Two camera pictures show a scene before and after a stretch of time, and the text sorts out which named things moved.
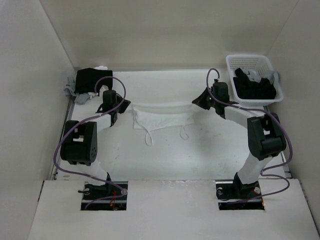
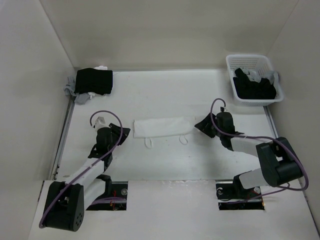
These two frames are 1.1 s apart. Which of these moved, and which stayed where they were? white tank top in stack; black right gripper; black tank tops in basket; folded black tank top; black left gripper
Moved: black left gripper; black right gripper
Stayed: folded black tank top; white tank top in stack; black tank tops in basket
